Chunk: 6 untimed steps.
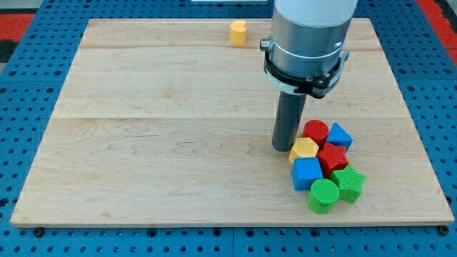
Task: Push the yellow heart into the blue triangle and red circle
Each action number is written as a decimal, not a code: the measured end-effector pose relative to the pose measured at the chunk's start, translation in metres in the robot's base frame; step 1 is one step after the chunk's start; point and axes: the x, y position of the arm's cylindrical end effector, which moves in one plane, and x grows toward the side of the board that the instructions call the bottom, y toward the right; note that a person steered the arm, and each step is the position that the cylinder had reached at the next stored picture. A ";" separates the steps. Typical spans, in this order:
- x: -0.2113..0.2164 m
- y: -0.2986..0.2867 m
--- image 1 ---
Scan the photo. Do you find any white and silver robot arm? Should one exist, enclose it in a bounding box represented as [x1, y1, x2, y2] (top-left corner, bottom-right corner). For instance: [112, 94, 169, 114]
[260, 0, 358, 99]

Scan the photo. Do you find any yellow heart block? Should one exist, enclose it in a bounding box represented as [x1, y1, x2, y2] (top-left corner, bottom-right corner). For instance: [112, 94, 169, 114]
[228, 20, 246, 46]

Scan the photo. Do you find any blue triangle block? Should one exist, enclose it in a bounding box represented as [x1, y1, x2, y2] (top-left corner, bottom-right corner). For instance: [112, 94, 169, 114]
[326, 123, 353, 151]

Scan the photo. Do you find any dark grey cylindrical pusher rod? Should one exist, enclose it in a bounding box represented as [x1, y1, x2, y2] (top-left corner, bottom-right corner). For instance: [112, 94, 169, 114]
[272, 92, 306, 152]

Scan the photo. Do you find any light wooden board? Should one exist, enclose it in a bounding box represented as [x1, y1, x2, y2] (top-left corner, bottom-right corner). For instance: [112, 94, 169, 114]
[11, 18, 454, 228]

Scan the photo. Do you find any yellow hexagon block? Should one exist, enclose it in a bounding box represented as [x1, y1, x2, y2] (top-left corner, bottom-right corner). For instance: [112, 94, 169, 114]
[288, 137, 319, 163]

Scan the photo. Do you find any blue cube block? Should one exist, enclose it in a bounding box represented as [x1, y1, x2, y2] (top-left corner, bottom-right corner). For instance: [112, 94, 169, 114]
[291, 157, 323, 191]

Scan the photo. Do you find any red cylinder block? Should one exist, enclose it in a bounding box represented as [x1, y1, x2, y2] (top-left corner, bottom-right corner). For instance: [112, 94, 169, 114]
[302, 119, 329, 148]

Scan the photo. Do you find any red star block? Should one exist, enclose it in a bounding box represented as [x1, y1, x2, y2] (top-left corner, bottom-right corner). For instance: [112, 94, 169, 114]
[316, 142, 349, 178]

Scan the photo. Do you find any green cylinder block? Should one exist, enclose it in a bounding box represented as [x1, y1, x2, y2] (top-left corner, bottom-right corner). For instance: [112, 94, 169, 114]
[307, 178, 340, 214]

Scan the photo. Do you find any green star block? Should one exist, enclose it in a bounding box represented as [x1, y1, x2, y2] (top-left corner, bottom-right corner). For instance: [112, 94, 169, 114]
[331, 164, 367, 204]

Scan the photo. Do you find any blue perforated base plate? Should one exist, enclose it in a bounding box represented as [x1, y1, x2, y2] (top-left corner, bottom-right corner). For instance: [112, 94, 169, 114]
[1, 0, 456, 256]

